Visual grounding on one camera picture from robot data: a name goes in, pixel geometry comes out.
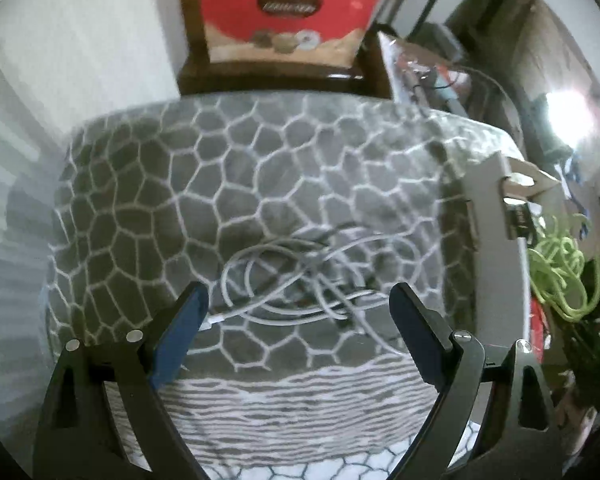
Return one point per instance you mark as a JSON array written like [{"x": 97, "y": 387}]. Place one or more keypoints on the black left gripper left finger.
[{"x": 77, "y": 437}]

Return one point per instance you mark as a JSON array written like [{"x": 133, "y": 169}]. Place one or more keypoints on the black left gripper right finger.
[{"x": 518, "y": 436}]

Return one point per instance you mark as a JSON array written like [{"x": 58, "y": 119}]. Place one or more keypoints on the white cardboard storage box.
[{"x": 499, "y": 191}]

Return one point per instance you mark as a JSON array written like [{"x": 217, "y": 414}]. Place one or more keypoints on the grey white patterned blanket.
[{"x": 298, "y": 212}]

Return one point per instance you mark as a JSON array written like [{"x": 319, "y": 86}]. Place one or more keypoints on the red Collection gift box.
[{"x": 314, "y": 32}]

